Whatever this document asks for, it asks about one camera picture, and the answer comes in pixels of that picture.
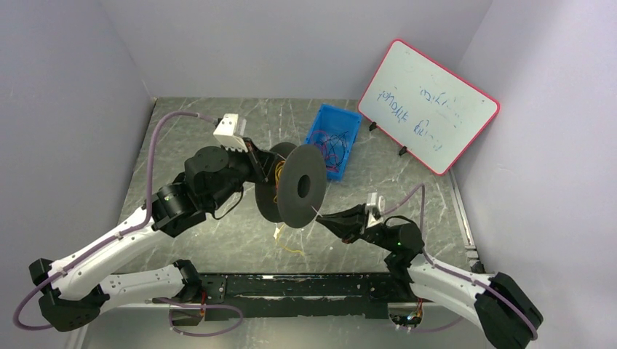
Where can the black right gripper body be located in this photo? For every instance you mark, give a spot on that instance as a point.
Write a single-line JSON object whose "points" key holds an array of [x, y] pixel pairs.
{"points": [[361, 219]]}

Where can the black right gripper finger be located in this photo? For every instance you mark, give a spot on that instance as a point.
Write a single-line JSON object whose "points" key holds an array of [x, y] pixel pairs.
{"points": [[349, 234], [352, 219]]}

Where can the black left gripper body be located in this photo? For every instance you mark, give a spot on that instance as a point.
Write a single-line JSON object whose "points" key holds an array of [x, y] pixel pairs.
{"points": [[259, 161]]}

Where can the grey perforated cable spool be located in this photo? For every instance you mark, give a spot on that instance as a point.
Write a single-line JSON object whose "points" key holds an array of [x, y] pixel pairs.
{"points": [[300, 192]]}

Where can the blue plastic bin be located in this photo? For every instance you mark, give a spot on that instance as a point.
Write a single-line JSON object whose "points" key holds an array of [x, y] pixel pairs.
{"points": [[333, 132]]}

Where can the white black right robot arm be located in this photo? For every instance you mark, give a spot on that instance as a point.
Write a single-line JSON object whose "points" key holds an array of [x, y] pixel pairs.
{"points": [[493, 302]]}

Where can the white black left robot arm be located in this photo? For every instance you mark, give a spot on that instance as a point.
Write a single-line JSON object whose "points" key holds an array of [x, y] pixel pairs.
{"points": [[193, 196]]}

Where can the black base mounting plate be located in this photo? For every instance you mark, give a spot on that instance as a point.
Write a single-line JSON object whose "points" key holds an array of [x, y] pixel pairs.
{"points": [[370, 295]]}

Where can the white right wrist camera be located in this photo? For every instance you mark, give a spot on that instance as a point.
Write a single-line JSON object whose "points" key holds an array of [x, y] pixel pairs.
{"points": [[374, 209]]}

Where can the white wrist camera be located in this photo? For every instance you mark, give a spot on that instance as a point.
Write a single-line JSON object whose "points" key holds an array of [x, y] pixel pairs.
{"points": [[230, 133], [374, 209]]}

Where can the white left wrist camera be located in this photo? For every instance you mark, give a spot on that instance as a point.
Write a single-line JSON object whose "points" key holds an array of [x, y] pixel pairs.
{"points": [[230, 133]]}

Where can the white board red frame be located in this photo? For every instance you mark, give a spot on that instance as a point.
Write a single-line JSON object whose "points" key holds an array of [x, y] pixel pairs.
{"points": [[427, 109]]}

